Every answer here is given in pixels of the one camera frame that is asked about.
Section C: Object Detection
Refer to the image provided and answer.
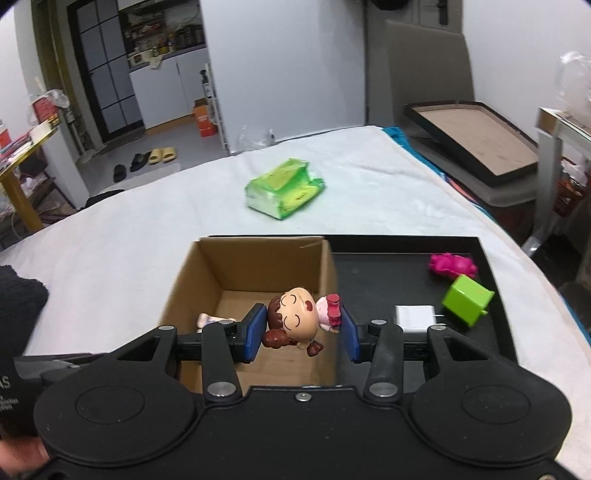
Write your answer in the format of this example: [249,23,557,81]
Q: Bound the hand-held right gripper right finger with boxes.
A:
[341,307,514,401]

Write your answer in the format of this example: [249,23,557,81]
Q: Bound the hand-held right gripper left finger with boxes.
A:
[111,304,269,402]

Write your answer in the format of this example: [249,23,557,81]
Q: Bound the brown-haired girl doll figure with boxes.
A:
[261,285,343,357]

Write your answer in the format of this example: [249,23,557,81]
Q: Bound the brown cardboard box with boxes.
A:
[158,235,341,394]

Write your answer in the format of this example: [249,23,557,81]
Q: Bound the white charger plug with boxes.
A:
[394,304,438,333]

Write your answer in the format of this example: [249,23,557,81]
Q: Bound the black shallow tray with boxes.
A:
[323,234,519,386]

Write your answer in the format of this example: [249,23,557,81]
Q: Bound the green plastic block toy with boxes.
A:
[441,274,496,328]

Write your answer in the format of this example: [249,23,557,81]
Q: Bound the pink bear toy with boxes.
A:
[428,252,478,278]

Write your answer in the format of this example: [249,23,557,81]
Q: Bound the person's left hand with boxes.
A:
[0,436,50,477]

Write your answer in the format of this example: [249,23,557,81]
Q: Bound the black knit cloth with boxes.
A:
[0,264,50,357]

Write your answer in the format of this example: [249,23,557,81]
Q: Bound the green tissue pack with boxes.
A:
[244,158,327,220]

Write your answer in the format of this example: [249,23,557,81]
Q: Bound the small clear plastic bag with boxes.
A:
[237,124,276,154]

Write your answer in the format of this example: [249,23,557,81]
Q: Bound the dark cloth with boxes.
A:
[86,188,126,208]

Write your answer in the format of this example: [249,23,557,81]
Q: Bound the yellow-legged table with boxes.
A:
[0,121,62,233]

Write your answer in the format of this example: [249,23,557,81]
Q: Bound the orange cardboard box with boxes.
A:
[192,98,218,138]

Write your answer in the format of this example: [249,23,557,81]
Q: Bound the white narrow rack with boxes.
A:
[199,68,230,151]

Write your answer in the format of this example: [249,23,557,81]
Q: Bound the white kitchen cabinet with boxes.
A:
[128,47,212,131]

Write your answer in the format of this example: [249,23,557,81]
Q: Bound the brown storage basket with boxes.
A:
[555,158,588,219]

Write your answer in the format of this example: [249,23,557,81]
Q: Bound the white-legged desk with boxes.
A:
[522,105,591,252]

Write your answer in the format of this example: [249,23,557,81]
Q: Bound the grey upholstered chair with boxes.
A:
[382,18,542,209]

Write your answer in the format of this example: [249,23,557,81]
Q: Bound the red package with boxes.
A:
[31,91,62,121]

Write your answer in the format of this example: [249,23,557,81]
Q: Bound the black-framed glass door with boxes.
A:
[66,0,145,145]

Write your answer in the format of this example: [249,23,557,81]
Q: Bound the clear plastic bag with contents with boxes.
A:
[558,50,591,117]

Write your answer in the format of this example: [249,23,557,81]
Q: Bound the black picture frame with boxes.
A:
[403,100,540,188]

